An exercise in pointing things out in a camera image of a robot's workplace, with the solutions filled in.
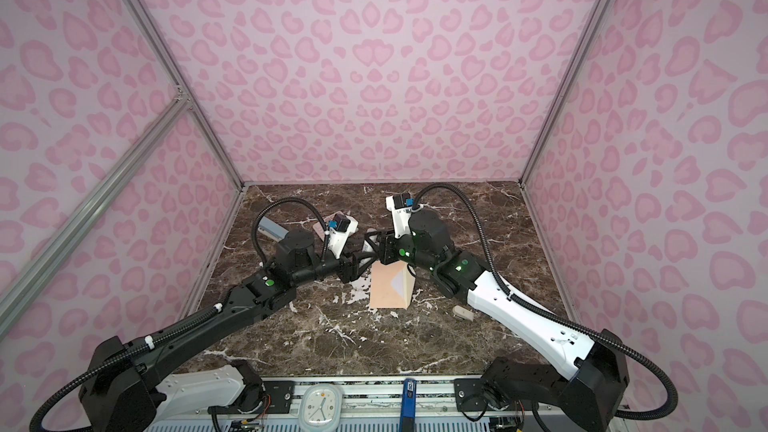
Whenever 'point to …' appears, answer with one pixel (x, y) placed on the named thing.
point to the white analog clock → (321, 408)
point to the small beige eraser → (463, 312)
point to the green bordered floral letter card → (408, 281)
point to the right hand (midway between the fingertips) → (368, 235)
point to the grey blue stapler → (272, 229)
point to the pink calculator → (318, 228)
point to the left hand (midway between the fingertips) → (373, 246)
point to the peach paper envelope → (386, 285)
